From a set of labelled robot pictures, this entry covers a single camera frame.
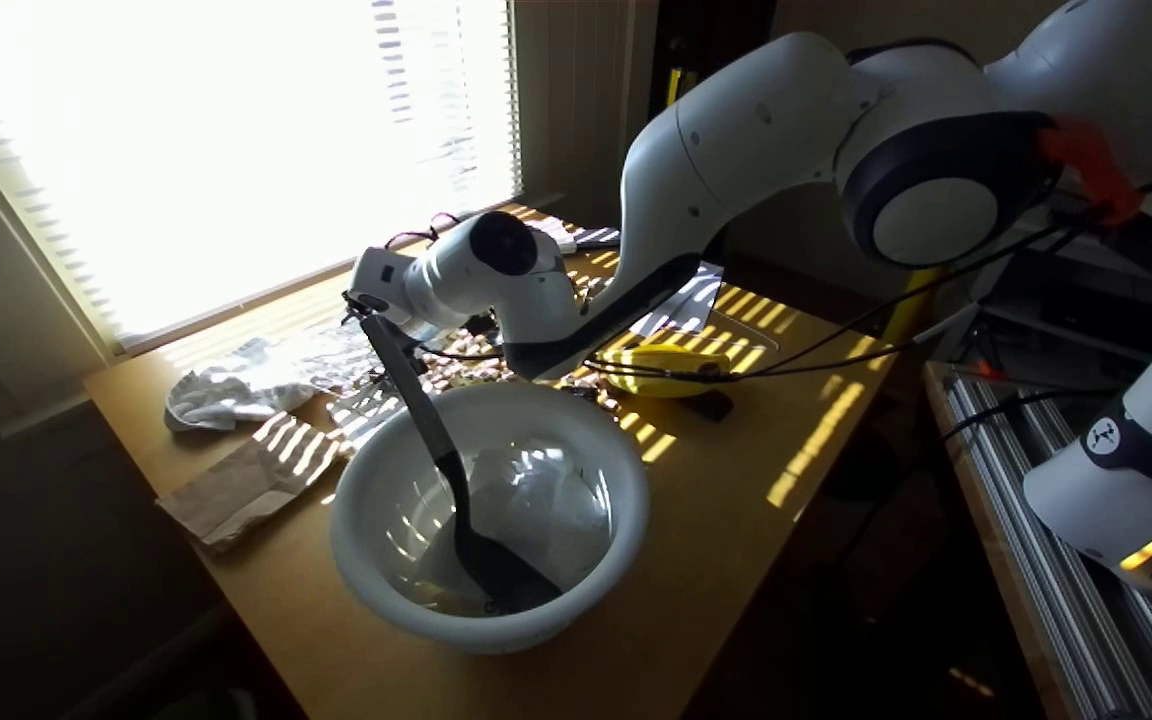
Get white crumpled cloth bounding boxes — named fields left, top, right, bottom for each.
left=164, top=366, right=317, bottom=433

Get white window blinds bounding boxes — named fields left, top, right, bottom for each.
left=0, top=0, right=518, bottom=343

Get yellow tape measure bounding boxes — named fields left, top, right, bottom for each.
left=604, top=343, right=726, bottom=401

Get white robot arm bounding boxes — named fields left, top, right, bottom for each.
left=348, top=0, right=1152, bottom=377

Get white plastic bowl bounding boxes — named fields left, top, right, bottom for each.
left=327, top=384, right=646, bottom=655

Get black plastic spatula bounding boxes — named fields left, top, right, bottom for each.
left=359, top=313, right=559, bottom=612

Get brown paper napkin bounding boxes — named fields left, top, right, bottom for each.
left=159, top=412, right=344, bottom=550

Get black cable loop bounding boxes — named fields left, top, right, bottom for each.
left=389, top=211, right=1087, bottom=405

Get striped grey cloth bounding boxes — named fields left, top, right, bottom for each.
left=631, top=262, right=722, bottom=341

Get white paper in bowl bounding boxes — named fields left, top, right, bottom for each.
left=471, top=441, right=612, bottom=583

